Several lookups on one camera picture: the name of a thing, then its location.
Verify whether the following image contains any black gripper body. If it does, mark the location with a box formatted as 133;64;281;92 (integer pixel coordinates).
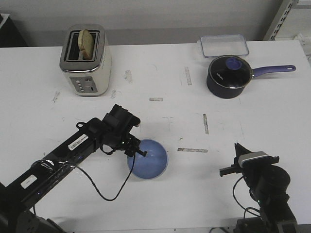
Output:
219;156;279;187
101;133;135;154

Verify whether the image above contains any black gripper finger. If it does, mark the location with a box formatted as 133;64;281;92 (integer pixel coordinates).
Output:
124;138;140;157
234;143;251;159
136;150;147;156

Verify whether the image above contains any blue bowl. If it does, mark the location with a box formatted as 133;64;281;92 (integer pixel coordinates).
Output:
127;139;168;180

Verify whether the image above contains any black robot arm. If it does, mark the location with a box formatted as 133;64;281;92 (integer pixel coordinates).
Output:
0;104;146;233
219;143;299;233

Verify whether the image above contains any blue saucepan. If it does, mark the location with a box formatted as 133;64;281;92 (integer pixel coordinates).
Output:
206;55;296;99

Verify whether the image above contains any cream toaster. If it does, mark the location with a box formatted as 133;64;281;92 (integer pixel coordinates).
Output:
59;24;112;97

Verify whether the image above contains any glass pot lid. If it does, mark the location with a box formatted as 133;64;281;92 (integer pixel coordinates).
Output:
208;55;253;89

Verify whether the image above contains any bread slice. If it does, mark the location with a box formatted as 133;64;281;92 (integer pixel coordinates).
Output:
77;29;94;60

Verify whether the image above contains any clear plastic container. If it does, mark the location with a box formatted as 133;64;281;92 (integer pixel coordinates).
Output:
197;34;249;58

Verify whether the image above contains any metal shelf upright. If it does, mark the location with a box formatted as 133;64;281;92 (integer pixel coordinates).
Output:
263;0;298;41

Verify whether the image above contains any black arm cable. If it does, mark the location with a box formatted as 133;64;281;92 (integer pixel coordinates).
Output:
75;155;137;201
232;175;262;219

